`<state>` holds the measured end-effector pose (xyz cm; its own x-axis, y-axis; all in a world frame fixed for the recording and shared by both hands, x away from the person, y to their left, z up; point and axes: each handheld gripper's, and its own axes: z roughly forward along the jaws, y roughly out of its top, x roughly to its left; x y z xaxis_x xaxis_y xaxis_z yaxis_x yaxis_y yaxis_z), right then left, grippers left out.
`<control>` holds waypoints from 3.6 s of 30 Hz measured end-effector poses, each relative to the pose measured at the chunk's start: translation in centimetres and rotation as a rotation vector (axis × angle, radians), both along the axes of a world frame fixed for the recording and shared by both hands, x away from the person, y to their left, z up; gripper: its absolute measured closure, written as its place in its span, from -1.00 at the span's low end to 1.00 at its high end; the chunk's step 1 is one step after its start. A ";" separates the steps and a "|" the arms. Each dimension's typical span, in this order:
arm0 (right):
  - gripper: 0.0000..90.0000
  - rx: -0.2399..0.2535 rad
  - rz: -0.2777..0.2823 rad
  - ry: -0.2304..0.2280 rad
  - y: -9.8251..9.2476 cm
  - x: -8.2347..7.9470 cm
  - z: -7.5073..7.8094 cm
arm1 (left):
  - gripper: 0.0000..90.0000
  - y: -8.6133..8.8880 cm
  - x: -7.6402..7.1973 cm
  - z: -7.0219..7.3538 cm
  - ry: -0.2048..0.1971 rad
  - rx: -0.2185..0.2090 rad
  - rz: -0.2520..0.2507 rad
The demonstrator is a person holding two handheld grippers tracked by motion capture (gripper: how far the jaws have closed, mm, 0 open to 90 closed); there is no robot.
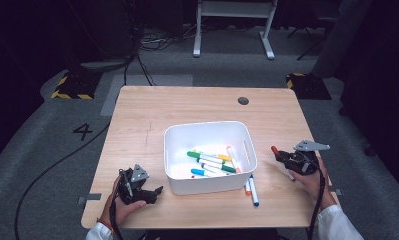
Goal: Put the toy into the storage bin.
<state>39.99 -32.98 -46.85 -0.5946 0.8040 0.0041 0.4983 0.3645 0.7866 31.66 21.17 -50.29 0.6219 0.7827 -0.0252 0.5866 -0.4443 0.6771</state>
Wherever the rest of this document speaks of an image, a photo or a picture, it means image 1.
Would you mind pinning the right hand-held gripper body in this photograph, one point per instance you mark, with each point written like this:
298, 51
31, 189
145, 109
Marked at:
302, 163

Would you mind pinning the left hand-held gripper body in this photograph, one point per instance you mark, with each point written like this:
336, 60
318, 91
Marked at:
132, 190

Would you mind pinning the brown marker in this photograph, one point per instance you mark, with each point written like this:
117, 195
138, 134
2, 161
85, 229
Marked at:
274, 150

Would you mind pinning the light blue marker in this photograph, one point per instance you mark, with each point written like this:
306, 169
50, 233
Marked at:
197, 172

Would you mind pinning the pink marker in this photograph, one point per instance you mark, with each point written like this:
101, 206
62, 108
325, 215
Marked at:
234, 161

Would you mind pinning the light green marker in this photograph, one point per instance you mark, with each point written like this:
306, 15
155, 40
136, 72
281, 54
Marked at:
193, 154

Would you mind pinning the dark green marker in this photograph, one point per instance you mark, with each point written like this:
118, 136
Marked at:
229, 169

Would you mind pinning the yellow marker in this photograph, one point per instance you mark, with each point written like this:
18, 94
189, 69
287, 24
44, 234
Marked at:
225, 157

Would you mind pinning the purple marker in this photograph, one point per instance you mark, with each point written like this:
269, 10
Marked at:
213, 169

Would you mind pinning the white plastic bin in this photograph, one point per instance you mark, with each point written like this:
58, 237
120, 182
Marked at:
203, 136

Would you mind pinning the person's left hand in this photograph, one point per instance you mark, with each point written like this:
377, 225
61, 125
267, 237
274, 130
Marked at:
118, 211

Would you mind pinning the person's right hand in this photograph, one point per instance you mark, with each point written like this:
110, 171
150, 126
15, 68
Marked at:
315, 188

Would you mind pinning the grey tape piece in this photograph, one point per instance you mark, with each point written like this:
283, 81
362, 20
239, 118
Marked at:
336, 191
93, 196

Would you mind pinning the orange marker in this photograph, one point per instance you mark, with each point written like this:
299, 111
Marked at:
248, 191

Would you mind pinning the dark blue marker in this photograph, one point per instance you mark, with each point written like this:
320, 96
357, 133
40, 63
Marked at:
254, 200

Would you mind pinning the dark round table grommet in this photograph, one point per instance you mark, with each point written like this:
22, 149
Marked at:
243, 100

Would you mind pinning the yellow black striped floor mat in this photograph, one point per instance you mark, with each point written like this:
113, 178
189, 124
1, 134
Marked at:
77, 85
308, 87

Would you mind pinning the grey round stand base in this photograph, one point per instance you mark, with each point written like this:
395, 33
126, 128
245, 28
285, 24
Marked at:
103, 65

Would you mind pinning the grey curtain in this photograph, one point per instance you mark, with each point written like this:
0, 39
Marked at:
340, 40

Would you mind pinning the white desk frame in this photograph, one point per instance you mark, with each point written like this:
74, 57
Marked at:
198, 33

